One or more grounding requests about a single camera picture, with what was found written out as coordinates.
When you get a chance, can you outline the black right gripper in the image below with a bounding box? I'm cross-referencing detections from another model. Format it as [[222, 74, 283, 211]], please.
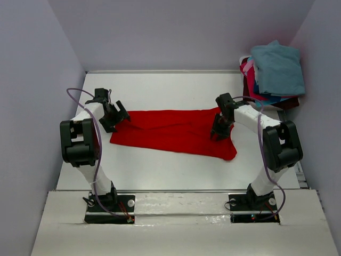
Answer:
[[210, 113, 234, 141]]

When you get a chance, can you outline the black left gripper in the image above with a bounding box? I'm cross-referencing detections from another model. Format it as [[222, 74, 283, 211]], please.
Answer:
[[99, 101, 130, 133]]

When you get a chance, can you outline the red t shirt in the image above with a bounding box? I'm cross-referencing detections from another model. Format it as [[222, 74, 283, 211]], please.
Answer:
[[110, 107, 237, 161]]

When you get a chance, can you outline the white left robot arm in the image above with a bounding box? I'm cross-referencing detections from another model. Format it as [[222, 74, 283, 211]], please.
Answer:
[[60, 88, 131, 212]]

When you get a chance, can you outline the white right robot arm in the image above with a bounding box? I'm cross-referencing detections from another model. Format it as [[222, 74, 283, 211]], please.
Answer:
[[210, 93, 303, 211]]

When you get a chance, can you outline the bright blue t shirt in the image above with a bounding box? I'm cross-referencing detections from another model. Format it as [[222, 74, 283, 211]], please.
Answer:
[[253, 81, 289, 105]]

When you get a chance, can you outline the pink t shirt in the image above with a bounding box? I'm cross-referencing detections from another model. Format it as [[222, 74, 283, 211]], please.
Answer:
[[239, 55, 261, 101]]

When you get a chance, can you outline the dark maroon t shirt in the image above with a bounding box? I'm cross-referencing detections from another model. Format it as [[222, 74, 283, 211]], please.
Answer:
[[272, 97, 299, 110]]

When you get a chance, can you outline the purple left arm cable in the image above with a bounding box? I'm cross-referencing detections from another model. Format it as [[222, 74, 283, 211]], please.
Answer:
[[66, 88, 134, 222]]

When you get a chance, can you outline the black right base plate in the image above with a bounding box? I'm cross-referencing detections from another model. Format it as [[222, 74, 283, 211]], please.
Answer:
[[224, 193, 280, 223]]

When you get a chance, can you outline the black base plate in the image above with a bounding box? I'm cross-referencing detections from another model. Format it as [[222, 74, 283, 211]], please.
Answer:
[[83, 193, 135, 225], [224, 193, 280, 223]]

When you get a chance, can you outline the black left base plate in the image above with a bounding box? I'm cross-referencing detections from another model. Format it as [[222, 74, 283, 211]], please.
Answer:
[[83, 193, 135, 225]]

